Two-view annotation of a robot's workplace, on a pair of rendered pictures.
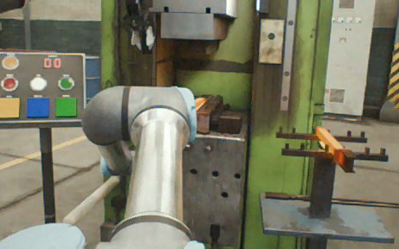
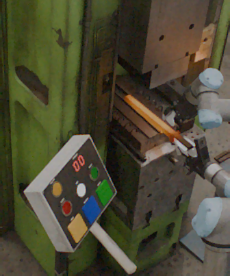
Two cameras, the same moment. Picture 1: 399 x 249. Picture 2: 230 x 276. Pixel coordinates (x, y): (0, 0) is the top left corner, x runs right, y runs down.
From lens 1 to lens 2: 2.32 m
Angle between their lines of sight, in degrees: 53
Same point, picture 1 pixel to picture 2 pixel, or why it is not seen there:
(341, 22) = not seen: outside the picture
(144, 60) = (103, 98)
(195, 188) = (170, 181)
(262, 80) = (192, 72)
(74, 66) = (90, 152)
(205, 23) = (183, 64)
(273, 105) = not seen: hidden behind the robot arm
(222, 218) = (184, 188)
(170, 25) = (157, 77)
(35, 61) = (68, 172)
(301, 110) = not seen: hidden behind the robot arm
